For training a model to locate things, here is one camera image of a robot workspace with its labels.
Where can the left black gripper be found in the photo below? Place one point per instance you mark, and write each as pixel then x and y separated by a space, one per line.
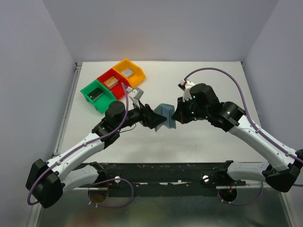
pixel 148 117

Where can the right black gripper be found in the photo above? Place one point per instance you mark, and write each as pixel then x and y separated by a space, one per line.
pixel 179 115

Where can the green card holder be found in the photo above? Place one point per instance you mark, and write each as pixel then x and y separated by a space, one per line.
pixel 166 110

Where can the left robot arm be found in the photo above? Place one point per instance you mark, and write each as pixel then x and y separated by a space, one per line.
pixel 48 181

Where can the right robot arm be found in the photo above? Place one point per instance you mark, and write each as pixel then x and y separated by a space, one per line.
pixel 283 164

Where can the yellow plastic bin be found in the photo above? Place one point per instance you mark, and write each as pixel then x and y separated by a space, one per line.
pixel 138 76

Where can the red plastic bin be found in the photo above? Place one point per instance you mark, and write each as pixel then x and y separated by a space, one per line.
pixel 117 90

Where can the metal block in yellow bin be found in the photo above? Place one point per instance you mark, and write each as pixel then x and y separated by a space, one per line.
pixel 127 73

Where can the metal block in red bin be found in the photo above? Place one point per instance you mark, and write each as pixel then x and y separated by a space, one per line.
pixel 111 82

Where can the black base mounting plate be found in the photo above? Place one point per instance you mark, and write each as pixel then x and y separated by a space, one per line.
pixel 165 179

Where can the metal block in green bin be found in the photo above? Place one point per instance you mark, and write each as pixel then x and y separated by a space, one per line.
pixel 95 94

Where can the green plastic bin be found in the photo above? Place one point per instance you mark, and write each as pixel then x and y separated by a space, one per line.
pixel 103 102

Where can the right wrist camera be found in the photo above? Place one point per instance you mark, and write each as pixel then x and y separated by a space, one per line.
pixel 186 85

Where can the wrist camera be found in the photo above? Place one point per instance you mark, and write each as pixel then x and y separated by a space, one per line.
pixel 186 85
pixel 135 94

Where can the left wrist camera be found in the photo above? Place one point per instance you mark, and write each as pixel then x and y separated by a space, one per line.
pixel 135 94

